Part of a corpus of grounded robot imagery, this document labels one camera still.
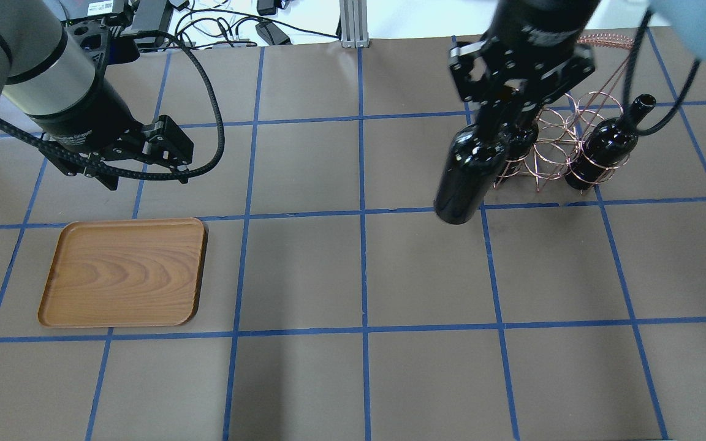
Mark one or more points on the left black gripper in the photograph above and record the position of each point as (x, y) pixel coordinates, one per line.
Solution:
(88, 125)

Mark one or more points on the wooden tray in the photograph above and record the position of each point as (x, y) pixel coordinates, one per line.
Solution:
(125, 273)

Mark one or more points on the dark wine bottle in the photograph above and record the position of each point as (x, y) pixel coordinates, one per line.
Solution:
(475, 156)
(519, 140)
(608, 144)

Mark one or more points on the aluminium frame post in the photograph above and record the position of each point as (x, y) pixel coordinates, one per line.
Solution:
(354, 24)

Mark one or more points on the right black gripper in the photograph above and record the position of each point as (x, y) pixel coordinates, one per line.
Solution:
(534, 27)

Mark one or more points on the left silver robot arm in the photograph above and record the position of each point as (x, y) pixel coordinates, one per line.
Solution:
(54, 95)

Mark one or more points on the copper wire bottle basket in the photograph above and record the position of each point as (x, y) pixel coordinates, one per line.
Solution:
(563, 126)

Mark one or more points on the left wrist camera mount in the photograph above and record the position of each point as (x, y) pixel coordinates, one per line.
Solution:
(115, 32)

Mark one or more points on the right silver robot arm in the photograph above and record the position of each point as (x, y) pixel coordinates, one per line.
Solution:
(688, 18)

